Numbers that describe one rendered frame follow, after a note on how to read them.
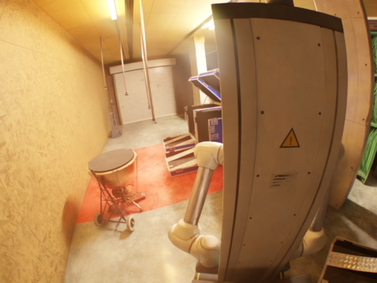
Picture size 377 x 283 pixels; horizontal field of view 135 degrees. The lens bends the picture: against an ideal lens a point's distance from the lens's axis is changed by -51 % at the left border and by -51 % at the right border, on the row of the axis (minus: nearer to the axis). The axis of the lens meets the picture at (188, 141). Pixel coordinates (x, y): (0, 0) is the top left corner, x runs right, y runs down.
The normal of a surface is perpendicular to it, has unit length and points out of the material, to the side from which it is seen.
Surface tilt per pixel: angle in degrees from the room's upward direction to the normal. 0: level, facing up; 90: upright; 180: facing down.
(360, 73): 90
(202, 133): 90
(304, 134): 90
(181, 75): 90
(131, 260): 0
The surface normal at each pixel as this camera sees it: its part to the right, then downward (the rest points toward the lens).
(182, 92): 0.32, 0.30
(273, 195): -0.21, 0.37
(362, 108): -0.94, 0.21
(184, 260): -0.10, -0.93
